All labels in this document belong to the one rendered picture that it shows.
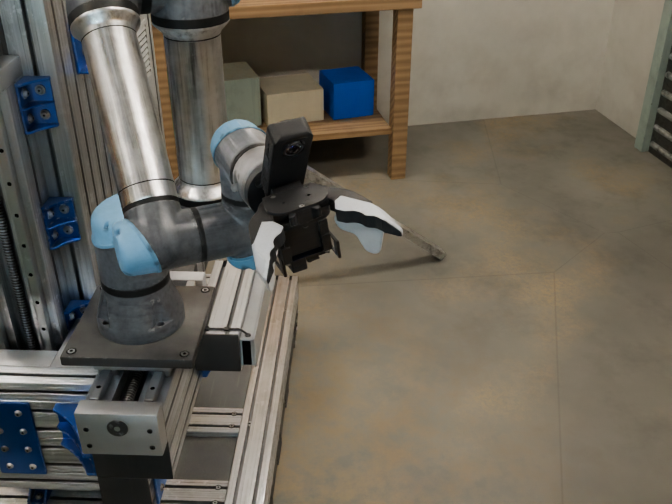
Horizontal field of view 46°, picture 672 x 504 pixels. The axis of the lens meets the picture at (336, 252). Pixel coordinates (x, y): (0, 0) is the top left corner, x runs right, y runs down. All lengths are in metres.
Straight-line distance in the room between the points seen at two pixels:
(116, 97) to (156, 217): 0.17
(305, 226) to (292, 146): 0.09
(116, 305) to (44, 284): 0.21
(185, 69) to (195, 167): 0.16
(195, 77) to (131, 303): 0.39
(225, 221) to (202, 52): 0.29
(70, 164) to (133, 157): 0.43
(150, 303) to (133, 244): 0.35
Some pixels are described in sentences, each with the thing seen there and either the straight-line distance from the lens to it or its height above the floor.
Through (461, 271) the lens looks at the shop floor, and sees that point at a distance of 3.10.
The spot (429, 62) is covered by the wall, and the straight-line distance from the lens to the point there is 4.32.
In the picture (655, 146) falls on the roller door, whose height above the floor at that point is 0.06.
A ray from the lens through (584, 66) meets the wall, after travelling 4.71.
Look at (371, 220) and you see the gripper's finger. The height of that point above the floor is 1.24.
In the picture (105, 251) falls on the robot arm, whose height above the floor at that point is 0.99.
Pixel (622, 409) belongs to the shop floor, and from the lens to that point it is 2.59.
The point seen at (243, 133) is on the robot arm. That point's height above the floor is 1.25.
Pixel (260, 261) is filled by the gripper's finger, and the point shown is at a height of 1.23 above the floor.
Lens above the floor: 1.65
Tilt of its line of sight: 31 degrees down
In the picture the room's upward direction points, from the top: straight up
